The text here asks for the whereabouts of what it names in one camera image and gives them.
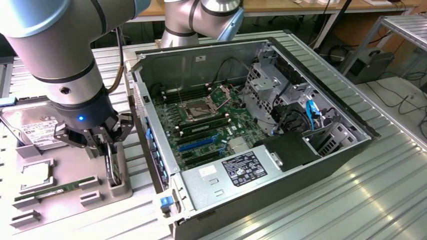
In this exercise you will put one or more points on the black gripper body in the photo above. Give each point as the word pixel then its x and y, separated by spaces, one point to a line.
pixel 83 112

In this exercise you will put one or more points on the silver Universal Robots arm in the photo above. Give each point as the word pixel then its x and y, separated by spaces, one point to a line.
pixel 49 50

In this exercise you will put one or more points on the grey plastic parts rack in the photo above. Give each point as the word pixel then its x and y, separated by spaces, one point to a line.
pixel 71 162

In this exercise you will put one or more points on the silver hard disk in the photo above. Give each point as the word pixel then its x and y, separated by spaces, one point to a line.
pixel 29 125

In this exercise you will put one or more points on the silver CPU chip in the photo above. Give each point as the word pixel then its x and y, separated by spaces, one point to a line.
pixel 35 176

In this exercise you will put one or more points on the blue plastic disk carrier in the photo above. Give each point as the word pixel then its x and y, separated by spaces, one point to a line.
pixel 7 102

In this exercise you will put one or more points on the CPU socket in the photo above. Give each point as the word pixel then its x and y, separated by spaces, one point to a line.
pixel 197 109

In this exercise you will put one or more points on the black expansion slot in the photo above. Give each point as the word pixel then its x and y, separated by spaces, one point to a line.
pixel 201 158

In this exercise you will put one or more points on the open socket cover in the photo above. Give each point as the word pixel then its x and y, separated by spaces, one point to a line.
pixel 220 94

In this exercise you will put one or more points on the blue case latch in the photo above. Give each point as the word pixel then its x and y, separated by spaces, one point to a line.
pixel 165 202

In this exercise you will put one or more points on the green motherboard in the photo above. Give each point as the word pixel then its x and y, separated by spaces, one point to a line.
pixel 234 125

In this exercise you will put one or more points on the silver power supply unit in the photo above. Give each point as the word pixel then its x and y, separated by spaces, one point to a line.
pixel 207 182

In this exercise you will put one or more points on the silver chipset heatsink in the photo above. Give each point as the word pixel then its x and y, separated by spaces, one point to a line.
pixel 238 146

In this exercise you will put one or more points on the silver metal disk bay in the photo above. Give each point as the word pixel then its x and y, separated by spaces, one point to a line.
pixel 267 85

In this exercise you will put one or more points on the black plastic shroud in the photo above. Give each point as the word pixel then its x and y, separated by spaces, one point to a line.
pixel 287 150

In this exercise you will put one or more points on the black open PC case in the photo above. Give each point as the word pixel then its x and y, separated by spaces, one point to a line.
pixel 334 105

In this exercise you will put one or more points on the wooden desk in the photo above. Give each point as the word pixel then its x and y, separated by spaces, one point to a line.
pixel 300 7

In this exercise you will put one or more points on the aluminium frame table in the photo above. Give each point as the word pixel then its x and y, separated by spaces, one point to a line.
pixel 403 27

